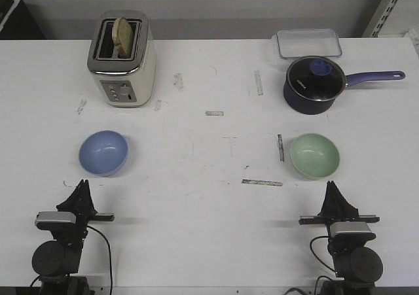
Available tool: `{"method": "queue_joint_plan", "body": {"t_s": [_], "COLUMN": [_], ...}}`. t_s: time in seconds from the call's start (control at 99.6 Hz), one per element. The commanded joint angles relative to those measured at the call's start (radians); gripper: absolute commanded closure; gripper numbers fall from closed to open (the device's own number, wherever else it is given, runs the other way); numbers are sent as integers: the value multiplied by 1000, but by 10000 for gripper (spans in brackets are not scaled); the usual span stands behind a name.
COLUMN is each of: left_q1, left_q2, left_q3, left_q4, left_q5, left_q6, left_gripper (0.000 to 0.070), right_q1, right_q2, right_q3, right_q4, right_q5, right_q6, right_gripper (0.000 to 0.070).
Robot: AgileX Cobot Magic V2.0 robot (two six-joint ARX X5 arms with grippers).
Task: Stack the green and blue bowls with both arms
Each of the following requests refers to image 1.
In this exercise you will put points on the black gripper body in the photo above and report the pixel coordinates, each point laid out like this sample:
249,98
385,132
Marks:
315,220
82,221

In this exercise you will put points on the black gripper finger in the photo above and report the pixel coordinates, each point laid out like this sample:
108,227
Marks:
90,209
75,202
328,208
339,205

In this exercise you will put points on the green bowl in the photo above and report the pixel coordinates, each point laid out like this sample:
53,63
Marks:
314,156

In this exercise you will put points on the blue bowl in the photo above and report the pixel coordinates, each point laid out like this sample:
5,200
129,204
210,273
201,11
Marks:
103,153

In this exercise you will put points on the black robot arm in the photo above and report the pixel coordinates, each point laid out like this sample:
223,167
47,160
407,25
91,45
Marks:
57,261
357,266

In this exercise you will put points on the dark blue saucepan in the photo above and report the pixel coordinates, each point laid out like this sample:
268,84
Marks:
307,106

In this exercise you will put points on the glass pot lid blue knob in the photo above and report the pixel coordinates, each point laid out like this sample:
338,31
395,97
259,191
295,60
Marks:
316,78

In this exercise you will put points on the cream two-slot toaster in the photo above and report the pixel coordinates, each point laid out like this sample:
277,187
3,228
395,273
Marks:
124,82

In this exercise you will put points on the clear plastic food container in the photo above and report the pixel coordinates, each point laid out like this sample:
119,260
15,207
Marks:
296,43

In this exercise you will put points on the slice of toast bread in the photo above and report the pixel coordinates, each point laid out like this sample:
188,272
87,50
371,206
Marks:
123,37

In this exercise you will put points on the white metal shelf upright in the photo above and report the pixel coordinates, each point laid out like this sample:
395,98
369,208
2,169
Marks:
392,18

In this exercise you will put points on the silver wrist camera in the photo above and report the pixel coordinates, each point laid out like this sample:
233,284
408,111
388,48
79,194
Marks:
55,220
356,230

